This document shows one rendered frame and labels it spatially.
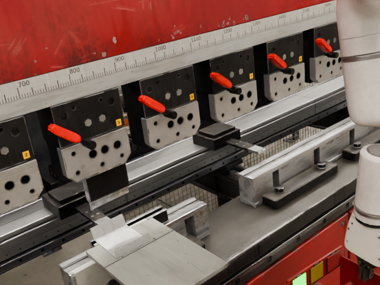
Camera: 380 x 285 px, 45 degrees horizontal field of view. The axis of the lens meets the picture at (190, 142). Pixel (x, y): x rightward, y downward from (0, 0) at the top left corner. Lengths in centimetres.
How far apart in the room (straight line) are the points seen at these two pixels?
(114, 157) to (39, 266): 199
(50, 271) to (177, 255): 192
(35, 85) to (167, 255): 43
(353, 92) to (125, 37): 47
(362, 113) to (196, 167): 69
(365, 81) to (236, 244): 53
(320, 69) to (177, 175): 54
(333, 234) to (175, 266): 69
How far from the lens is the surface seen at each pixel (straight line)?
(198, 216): 120
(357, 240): 111
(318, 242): 145
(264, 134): 171
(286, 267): 136
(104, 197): 105
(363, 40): 94
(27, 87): 88
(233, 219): 131
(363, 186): 101
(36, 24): 88
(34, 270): 290
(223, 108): 114
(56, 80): 89
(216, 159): 156
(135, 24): 97
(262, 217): 131
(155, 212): 114
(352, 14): 94
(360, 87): 95
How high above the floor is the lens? 157
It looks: 22 degrees down
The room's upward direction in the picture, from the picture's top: 7 degrees counter-clockwise
